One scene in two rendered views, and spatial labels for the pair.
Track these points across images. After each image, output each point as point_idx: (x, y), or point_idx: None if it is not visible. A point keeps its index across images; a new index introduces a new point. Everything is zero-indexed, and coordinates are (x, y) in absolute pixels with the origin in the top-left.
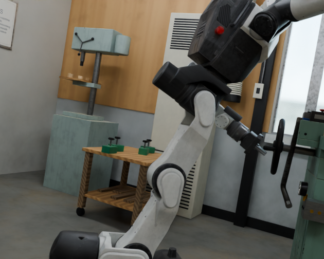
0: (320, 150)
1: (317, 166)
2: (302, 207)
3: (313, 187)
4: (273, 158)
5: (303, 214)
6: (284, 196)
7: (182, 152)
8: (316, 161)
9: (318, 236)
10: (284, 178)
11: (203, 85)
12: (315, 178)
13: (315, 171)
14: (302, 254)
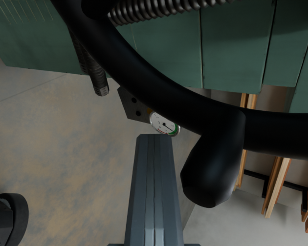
0: (289, 85)
1: (234, 67)
2: (133, 102)
3: (178, 79)
4: (171, 121)
5: (133, 119)
6: (95, 72)
7: None
8: (253, 19)
9: None
10: (114, 26)
11: None
12: (200, 76)
13: (216, 43)
14: (75, 73)
